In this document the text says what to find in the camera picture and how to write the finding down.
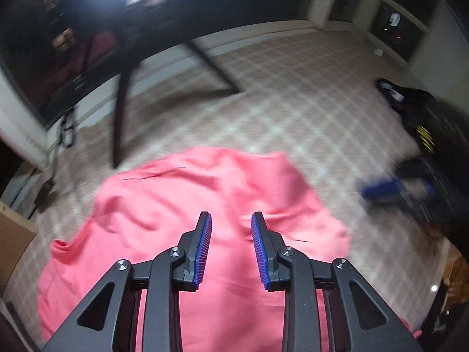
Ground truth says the pink garment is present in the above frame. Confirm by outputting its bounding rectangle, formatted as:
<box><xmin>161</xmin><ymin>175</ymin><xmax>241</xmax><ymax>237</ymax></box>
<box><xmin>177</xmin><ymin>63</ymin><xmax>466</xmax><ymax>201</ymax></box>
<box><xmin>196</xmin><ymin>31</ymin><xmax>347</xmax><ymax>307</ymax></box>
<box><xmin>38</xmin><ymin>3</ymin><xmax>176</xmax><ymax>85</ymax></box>
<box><xmin>36</xmin><ymin>146</ymin><xmax>422</xmax><ymax>352</ymax></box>

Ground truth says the black pile of clothes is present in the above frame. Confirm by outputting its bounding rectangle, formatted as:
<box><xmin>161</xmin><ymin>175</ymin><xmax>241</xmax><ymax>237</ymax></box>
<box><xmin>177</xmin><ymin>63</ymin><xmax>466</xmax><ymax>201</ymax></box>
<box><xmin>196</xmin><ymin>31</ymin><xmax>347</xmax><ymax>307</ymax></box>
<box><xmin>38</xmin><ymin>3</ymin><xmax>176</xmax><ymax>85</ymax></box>
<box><xmin>375</xmin><ymin>77</ymin><xmax>469</xmax><ymax>228</ymax></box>

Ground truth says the brown cardboard board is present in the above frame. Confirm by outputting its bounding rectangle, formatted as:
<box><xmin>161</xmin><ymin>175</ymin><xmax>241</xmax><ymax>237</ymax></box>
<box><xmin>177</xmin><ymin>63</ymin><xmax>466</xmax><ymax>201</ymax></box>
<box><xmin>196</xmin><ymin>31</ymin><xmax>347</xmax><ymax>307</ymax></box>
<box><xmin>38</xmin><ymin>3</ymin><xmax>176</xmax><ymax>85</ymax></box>
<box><xmin>0</xmin><ymin>202</ymin><xmax>37</xmax><ymax>294</ymax></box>

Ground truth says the plaid beige blanket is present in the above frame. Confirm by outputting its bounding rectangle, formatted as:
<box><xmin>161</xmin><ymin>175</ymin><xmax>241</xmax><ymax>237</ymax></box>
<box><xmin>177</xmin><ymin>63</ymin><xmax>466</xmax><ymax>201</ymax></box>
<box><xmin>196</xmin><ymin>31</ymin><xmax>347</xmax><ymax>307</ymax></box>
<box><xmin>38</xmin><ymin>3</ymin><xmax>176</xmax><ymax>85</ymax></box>
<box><xmin>3</xmin><ymin>28</ymin><xmax>452</xmax><ymax>338</ymax></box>

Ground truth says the black light tripod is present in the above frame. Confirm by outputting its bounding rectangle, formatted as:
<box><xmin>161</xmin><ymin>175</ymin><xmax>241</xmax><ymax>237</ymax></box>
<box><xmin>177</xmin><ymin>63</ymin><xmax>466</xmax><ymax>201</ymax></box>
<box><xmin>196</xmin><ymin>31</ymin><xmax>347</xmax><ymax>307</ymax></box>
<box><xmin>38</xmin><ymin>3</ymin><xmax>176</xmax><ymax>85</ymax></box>
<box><xmin>111</xmin><ymin>0</ymin><xmax>241</xmax><ymax>170</ymax></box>

